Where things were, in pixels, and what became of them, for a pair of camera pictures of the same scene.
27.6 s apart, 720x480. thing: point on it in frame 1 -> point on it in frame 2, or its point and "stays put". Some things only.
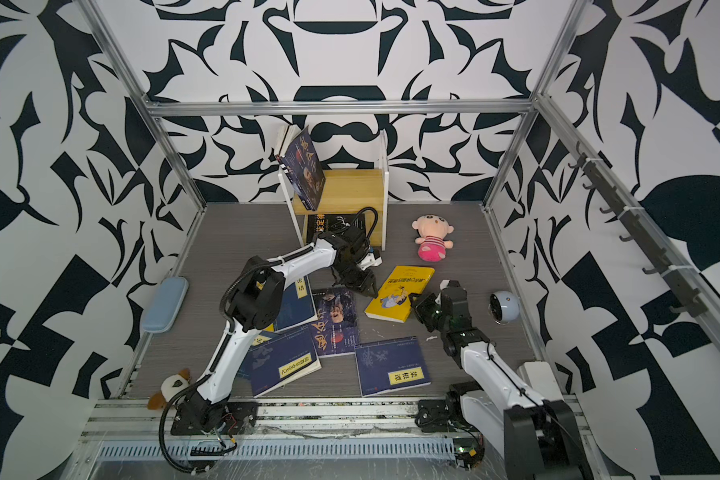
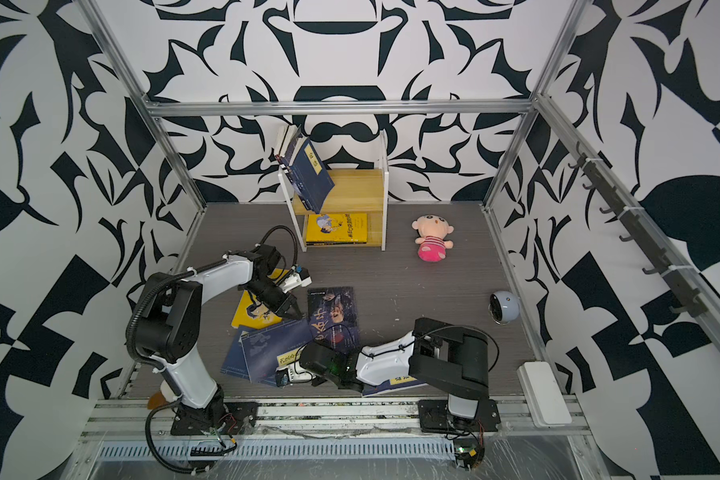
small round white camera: (504, 306) stays put
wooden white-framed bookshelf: (355, 191) stays put
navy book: (287, 357) stays put
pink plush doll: (432, 230) stays put
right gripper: (423, 307) -> (302, 350)
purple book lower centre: (334, 332) stays put
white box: (541, 379) stays put
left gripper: (366, 288) -> (283, 310)
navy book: (298, 306) -> (309, 176)
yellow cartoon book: (392, 302) -> (336, 228)
